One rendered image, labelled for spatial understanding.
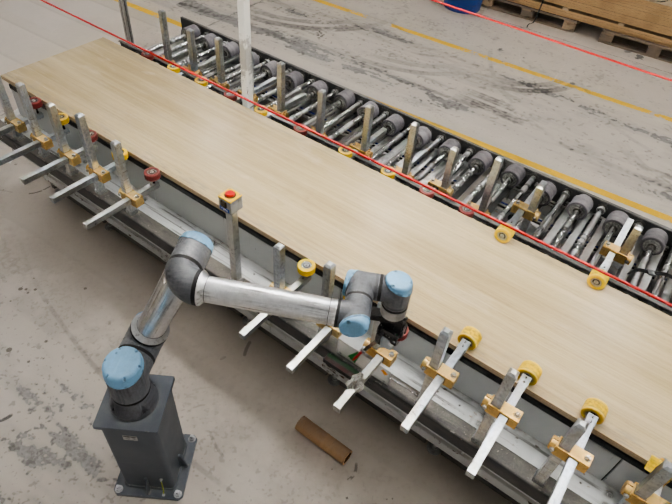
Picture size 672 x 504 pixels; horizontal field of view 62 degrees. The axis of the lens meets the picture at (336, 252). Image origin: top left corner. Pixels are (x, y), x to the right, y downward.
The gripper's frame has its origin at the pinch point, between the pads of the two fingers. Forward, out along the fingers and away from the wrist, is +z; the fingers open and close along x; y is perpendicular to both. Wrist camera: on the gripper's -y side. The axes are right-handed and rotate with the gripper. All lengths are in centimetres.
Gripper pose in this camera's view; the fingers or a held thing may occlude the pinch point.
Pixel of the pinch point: (380, 343)
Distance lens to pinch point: 209.4
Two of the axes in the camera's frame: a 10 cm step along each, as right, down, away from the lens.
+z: -0.7, 7.0, 7.1
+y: 8.0, 4.6, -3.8
